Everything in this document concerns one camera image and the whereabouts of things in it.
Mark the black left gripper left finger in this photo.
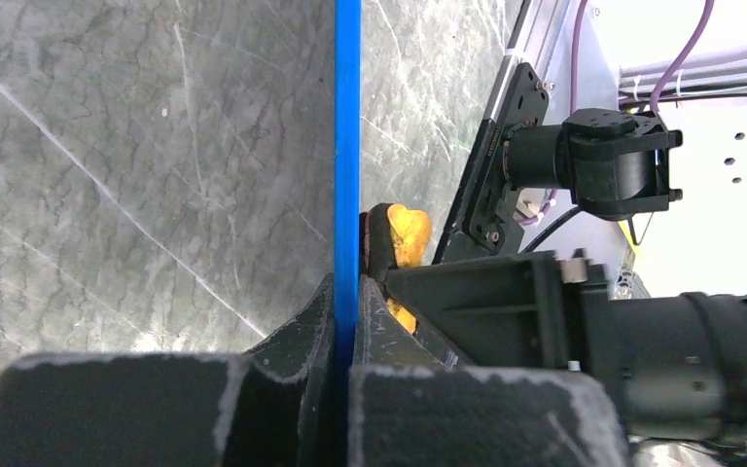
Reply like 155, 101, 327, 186
0, 277, 336, 466

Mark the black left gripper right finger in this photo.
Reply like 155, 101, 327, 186
348, 276, 631, 466

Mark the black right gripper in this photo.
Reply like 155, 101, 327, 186
384, 249, 631, 425

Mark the yellow black eraser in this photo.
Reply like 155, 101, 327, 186
359, 203, 432, 335

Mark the blue framed whiteboard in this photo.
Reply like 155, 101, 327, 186
334, 0, 362, 466

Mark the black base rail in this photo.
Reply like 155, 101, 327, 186
432, 1, 569, 264

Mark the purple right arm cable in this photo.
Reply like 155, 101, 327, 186
517, 0, 716, 227

